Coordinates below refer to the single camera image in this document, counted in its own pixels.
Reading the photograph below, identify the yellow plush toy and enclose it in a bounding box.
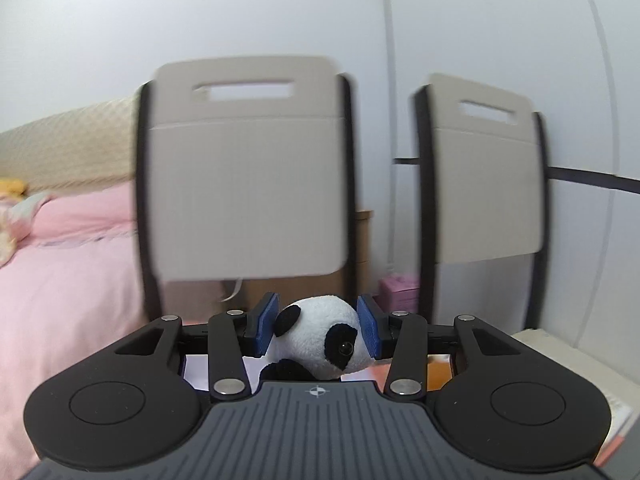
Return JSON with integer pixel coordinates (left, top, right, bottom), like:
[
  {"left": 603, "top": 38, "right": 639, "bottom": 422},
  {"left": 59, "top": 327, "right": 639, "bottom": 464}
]
[{"left": 0, "top": 178, "right": 28, "bottom": 197}]

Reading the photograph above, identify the grey chair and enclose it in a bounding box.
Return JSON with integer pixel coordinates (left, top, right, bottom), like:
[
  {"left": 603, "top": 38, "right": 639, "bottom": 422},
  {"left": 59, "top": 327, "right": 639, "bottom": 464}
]
[
  {"left": 413, "top": 74, "right": 551, "bottom": 330},
  {"left": 134, "top": 55, "right": 358, "bottom": 320}
]

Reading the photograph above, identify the white paper sheet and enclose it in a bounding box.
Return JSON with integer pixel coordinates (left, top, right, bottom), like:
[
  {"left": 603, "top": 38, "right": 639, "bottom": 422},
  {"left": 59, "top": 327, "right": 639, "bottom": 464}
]
[{"left": 182, "top": 354, "right": 209, "bottom": 391}]

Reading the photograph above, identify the grey chair right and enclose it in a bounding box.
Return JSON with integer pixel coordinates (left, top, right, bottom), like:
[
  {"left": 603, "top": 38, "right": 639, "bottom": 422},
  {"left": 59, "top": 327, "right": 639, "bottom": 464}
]
[{"left": 413, "top": 74, "right": 551, "bottom": 330}]

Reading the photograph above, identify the beige quilted headboard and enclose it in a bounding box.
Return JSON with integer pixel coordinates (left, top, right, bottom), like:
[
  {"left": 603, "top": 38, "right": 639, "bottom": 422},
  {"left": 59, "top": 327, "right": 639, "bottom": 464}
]
[{"left": 1, "top": 94, "right": 139, "bottom": 193}]

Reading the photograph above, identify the panda plush toy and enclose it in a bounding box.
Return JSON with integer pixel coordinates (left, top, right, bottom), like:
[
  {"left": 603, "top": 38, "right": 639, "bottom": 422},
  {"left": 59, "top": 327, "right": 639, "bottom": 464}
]
[{"left": 260, "top": 296, "right": 373, "bottom": 382}]

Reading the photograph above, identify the pink tissue box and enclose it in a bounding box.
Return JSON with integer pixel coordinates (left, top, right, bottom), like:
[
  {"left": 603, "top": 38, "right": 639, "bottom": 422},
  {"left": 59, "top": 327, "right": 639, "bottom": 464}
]
[{"left": 378, "top": 274, "right": 420, "bottom": 313}]

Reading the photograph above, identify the grey chair left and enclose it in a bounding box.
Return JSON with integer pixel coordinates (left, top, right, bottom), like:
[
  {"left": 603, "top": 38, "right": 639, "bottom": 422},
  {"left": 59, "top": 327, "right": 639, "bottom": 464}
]
[{"left": 134, "top": 55, "right": 358, "bottom": 320}]

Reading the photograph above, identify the pink bed sheet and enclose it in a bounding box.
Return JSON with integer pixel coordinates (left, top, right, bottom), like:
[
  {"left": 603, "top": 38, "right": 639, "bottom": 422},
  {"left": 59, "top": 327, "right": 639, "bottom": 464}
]
[{"left": 0, "top": 179, "right": 212, "bottom": 480}]

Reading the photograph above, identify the floral pink pillow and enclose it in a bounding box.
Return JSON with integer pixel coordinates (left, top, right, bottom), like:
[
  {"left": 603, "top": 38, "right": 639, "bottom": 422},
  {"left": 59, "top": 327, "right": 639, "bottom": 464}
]
[{"left": 0, "top": 192, "right": 53, "bottom": 266}]

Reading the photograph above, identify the wooden bedside cabinet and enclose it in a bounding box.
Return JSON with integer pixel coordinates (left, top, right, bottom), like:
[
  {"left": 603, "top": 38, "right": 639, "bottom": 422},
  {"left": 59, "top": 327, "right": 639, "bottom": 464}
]
[{"left": 356, "top": 210, "right": 373, "bottom": 294}]

